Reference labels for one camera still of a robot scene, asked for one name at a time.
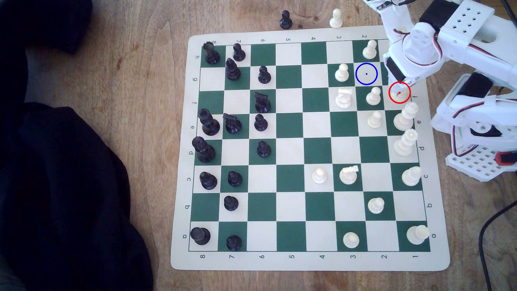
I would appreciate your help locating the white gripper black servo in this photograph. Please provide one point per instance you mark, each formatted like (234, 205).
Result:
(395, 70)

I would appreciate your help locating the white chess bishop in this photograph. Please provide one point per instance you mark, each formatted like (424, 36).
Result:
(402, 96)
(411, 176)

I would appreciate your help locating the white printed robot arm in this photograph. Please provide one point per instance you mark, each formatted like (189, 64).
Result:
(464, 24)

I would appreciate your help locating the white chess pawn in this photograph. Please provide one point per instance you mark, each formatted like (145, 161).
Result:
(335, 19)
(342, 73)
(373, 97)
(351, 240)
(319, 176)
(369, 50)
(375, 120)
(376, 206)

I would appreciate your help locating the white chess king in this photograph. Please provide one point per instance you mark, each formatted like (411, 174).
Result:
(404, 118)

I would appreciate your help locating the white chess queen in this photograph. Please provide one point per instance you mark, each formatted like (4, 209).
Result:
(404, 143)

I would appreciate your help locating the white chess knight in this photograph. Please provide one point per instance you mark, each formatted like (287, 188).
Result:
(348, 175)
(344, 99)

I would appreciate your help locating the green white chess board mat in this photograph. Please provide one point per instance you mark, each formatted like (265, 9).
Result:
(289, 52)

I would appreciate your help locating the black chess pawn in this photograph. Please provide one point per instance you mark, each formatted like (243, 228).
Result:
(234, 179)
(286, 20)
(230, 203)
(264, 75)
(238, 53)
(261, 123)
(263, 149)
(234, 243)

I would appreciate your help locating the black chess knight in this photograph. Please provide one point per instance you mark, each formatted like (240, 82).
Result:
(262, 103)
(232, 124)

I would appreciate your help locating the white chess rook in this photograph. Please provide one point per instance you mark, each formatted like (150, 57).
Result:
(417, 235)

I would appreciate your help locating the black chess bishop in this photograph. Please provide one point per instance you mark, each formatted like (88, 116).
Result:
(232, 70)
(208, 181)

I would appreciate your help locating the black chess rook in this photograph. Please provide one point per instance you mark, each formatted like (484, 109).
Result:
(211, 53)
(200, 236)

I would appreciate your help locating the black chess king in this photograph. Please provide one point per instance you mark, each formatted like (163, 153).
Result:
(209, 123)

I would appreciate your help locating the black chess queen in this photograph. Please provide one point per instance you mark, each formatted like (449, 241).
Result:
(203, 150)

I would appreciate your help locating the red black table clamp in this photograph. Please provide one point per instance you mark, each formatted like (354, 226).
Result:
(507, 157)

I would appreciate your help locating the black cloth garment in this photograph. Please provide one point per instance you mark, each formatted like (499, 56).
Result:
(60, 194)

